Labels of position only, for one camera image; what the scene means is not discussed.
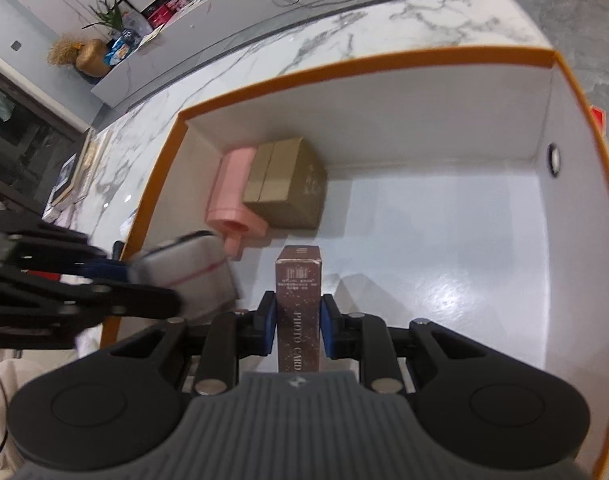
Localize red boxes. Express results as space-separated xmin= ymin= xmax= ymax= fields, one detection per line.
xmin=147 ymin=2 xmax=185 ymax=29

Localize dried flower bunch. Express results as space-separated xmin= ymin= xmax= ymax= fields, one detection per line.
xmin=47 ymin=34 xmax=85 ymax=67

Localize grey tin with red stripe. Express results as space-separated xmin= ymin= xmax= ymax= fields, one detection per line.
xmin=128 ymin=231 xmax=241 ymax=322

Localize pink plastic cylinder cup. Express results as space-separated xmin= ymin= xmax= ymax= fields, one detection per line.
xmin=206 ymin=146 xmax=269 ymax=261

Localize blue snack packet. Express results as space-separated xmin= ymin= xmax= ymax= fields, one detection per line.
xmin=104 ymin=30 xmax=138 ymax=66

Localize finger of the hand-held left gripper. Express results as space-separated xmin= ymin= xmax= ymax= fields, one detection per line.
xmin=0 ymin=266 xmax=185 ymax=350
xmin=0 ymin=211 xmax=134 ymax=285

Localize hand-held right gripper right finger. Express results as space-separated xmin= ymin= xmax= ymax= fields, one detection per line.
xmin=319 ymin=294 xmax=490 ymax=395

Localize small brown cardboard box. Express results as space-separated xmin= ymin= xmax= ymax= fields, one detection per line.
xmin=242 ymin=136 xmax=329 ymax=230

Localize orange-edged white storage box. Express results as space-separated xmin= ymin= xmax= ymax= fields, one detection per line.
xmin=100 ymin=46 xmax=609 ymax=480

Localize grey marble tv console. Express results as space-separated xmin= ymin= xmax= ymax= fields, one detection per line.
xmin=91 ymin=0 xmax=508 ymax=107

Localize leaning picture frames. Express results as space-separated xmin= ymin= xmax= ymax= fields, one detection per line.
xmin=48 ymin=127 xmax=111 ymax=207

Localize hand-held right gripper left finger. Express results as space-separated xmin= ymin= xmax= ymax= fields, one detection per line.
xmin=104 ymin=290 xmax=278 ymax=396

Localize dark glass door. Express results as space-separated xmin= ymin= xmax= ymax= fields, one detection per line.
xmin=0 ymin=60 xmax=91 ymax=213

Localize brown speckled card box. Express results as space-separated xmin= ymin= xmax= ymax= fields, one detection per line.
xmin=275 ymin=245 xmax=324 ymax=375

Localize green potted plant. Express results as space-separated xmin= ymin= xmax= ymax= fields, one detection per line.
xmin=82 ymin=0 xmax=129 ymax=37

